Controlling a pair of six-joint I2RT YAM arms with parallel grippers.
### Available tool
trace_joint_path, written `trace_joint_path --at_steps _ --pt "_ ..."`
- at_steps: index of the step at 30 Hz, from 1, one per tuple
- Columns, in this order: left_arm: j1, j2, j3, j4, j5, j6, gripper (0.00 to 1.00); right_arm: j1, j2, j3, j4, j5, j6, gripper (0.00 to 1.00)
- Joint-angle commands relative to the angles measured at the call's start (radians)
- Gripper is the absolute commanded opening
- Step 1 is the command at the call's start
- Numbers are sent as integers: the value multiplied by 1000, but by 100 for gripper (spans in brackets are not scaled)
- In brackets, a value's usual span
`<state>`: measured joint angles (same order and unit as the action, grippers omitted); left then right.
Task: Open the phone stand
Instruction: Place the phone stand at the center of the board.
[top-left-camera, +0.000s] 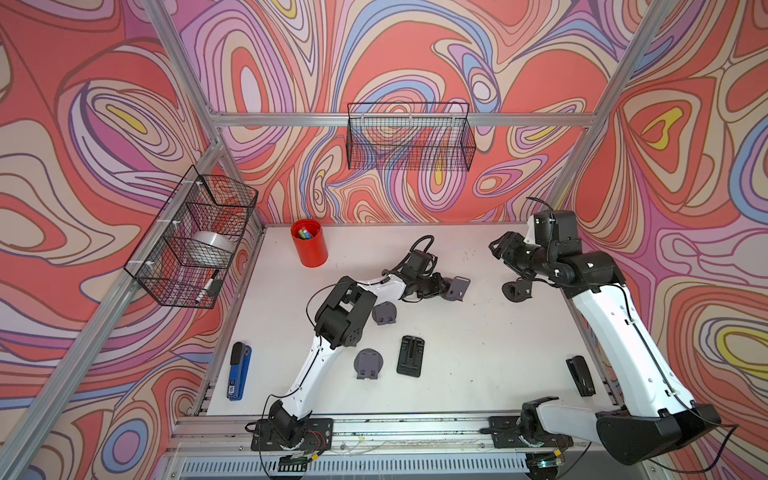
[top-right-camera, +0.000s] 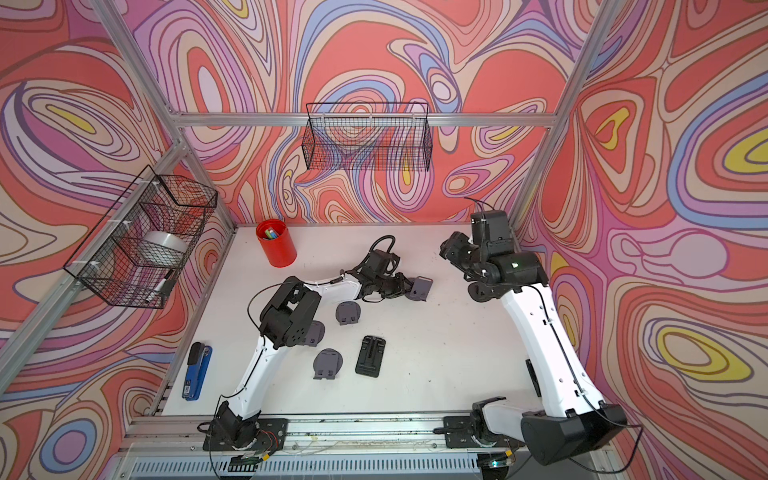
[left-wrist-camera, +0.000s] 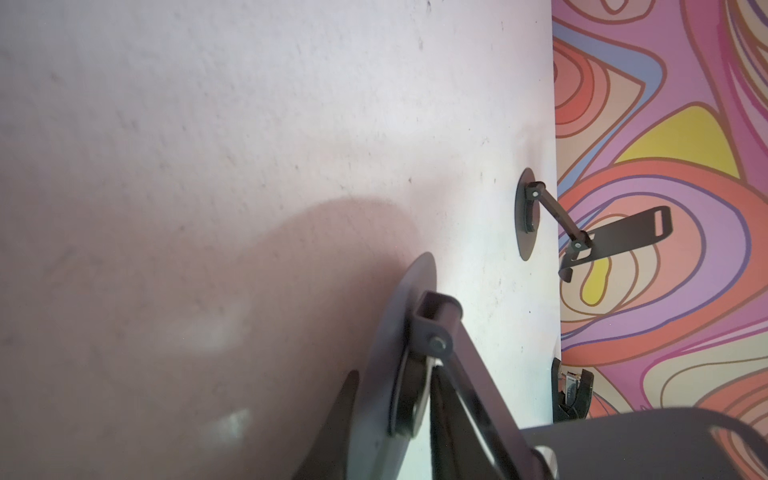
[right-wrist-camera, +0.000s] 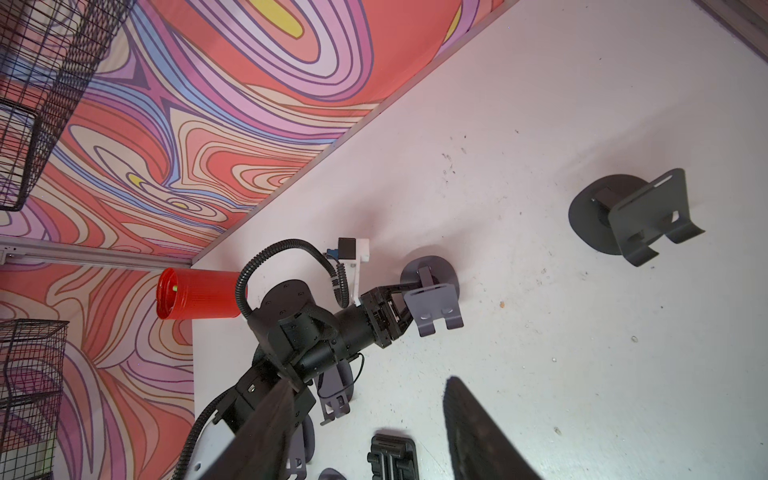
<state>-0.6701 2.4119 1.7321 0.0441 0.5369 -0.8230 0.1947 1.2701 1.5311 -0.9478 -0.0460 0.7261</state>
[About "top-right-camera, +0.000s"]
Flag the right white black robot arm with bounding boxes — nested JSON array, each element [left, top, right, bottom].
[[439, 203, 631, 465]]

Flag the red cylindrical pen cup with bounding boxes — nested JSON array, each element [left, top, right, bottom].
[[256, 219, 297, 268]]

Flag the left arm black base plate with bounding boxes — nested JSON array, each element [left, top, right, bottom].
[[197, 418, 289, 454]]

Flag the dark grey phone stand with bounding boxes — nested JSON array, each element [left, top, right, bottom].
[[467, 282, 498, 303]]

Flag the black wire basket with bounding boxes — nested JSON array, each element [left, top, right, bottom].
[[63, 166, 218, 310], [301, 101, 433, 173]]

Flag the blue stapler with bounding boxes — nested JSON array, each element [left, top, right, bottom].
[[182, 342, 213, 401]]

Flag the black rectangular phone stand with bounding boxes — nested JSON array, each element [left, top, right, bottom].
[[355, 335, 386, 378]]

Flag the left black wire basket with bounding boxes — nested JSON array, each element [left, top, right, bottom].
[[63, 166, 218, 310]]

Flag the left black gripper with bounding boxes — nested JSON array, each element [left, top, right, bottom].
[[372, 273, 417, 299]]

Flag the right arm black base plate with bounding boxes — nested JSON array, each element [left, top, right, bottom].
[[433, 415, 525, 451]]

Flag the white marker in basket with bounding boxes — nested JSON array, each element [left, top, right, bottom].
[[145, 278, 171, 308]]

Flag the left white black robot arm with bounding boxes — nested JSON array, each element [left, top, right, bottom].
[[198, 234, 414, 453]]

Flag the black stapler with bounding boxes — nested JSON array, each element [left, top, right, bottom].
[[525, 359, 542, 398]]

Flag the rear black wire basket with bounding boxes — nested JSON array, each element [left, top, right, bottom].
[[301, 101, 433, 173]]

